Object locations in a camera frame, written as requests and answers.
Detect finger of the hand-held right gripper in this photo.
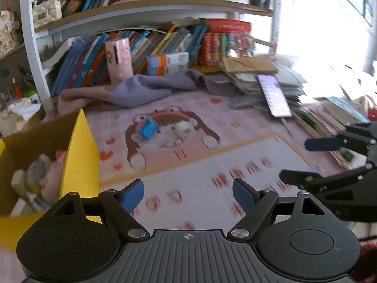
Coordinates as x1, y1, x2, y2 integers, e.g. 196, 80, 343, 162
304, 122, 377, 156
279, 161, 377, 194

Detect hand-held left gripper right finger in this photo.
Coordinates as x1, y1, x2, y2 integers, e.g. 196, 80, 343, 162
227, 178, 335, 241

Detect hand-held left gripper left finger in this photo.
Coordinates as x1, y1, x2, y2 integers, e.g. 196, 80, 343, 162
44, 179, 151, 241

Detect cardboard box with yellow flaps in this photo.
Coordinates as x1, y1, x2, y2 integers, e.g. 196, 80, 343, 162
0, 108, 102, 248

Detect small blue toy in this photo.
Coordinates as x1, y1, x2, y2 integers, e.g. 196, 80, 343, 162
138, 118, 161, 141

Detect small white toy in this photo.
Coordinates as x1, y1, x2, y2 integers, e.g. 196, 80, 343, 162
172, 121, 195, 139

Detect pile of booklets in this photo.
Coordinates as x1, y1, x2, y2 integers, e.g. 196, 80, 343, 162
293, 96, 372, 170

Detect pink printed desk mat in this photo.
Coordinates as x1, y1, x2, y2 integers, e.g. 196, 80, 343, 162
0, 90, 367, 283

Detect dark red cloth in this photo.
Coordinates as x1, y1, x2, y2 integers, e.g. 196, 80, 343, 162
355, 238, 377, 283

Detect smartphone with lit screen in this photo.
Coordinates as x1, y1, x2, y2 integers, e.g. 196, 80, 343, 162
257, 74, 293, 118

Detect stack of grey papers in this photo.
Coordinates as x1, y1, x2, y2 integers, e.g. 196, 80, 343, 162
206, 62, 307, 110

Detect grey plush toy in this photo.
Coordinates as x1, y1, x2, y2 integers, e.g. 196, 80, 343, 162
26, 153, 54, 185

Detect pink and purple knit cloth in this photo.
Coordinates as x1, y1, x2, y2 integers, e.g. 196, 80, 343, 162
57, 69, 236, 115

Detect flat cardboard pieces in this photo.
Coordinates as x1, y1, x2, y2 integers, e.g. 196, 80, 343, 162
222, 55, 279, 76

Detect white eraser block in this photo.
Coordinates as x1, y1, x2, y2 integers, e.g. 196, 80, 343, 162
11, 169, 29, 197

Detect pink case with round knob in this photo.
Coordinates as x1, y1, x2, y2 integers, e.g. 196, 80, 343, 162
104, 38, 134, 87

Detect orange and white carton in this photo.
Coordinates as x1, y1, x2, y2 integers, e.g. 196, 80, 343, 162
146, 52, 189, 76

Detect white crumpled cloth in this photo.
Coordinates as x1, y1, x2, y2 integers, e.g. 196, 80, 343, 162
0, 97, 42, 138

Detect flat red box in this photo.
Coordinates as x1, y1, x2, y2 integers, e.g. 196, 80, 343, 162
207, 19, 253, 35

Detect red and white pen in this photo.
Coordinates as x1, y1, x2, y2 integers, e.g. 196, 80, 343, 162
12, 77, 23, 99

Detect white bookshelf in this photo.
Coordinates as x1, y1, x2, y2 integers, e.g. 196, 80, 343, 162
19, 0, 280, 108

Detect pink floral plush doll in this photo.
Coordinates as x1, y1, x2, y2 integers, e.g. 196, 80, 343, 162
0, 10, 19, 57

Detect white quilted handbag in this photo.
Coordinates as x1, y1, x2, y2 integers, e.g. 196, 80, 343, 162
31, 0, 63, 25

